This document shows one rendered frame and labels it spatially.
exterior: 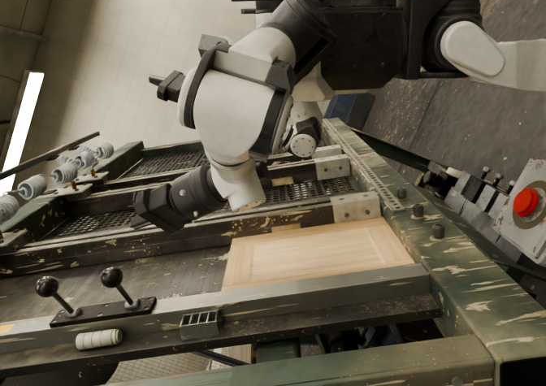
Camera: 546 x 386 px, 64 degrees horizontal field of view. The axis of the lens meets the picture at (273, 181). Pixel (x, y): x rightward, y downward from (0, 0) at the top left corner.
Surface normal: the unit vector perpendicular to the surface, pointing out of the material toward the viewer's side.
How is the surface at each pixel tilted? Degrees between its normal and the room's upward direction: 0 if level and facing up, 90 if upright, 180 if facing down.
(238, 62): 85
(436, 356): 59
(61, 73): 90
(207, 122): 86
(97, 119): 90
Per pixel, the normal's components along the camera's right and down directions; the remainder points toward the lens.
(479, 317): -0.16, -0.95
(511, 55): 0.00, 0.28
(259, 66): -0.17, 0.45
